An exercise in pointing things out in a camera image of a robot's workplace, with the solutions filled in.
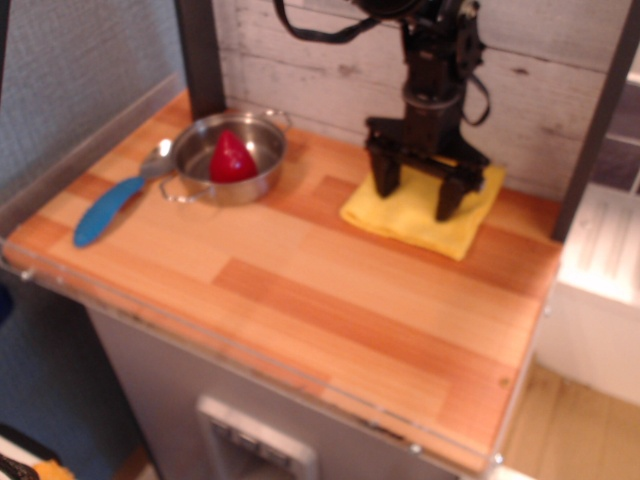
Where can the dark frame post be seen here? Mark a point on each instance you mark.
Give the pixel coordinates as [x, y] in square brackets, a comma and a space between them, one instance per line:
[201, 57]
[611, 93]

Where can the yellow object bottom left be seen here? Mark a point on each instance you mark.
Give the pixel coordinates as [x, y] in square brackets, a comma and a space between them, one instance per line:
[30, 467]

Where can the small steel pot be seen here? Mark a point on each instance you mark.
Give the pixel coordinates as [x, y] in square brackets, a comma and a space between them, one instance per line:
[264, 136]

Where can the grey toy fridge cabinet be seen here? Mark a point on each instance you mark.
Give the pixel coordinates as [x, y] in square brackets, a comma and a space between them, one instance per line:
[163, 379]

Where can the clear acrylic table guard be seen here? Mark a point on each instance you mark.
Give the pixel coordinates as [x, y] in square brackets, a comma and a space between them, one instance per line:
[427, 349]

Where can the yellow cloth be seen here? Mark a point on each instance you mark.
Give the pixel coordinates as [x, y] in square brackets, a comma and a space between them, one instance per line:
[409, 213]

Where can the dark right frame post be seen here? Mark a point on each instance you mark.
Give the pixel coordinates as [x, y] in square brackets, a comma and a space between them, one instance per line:
[611, 93]

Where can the blue handled metal spoon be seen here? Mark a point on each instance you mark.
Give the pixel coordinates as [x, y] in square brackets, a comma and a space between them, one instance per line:
[103, 211]

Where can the silver dispenser panel with buttons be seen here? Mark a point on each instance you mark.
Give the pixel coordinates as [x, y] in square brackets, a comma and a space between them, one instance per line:
[242, 447]

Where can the dark left frame post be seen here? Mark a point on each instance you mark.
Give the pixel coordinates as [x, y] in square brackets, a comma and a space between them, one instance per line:
[201, 57]

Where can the red plastic pepper toy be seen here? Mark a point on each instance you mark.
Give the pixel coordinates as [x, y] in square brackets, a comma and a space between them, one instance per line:
[231, 162]

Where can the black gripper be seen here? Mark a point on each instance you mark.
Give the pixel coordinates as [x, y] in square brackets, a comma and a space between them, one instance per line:
[429, 139]

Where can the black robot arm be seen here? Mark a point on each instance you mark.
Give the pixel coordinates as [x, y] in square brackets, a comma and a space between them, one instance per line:
[442, 49]

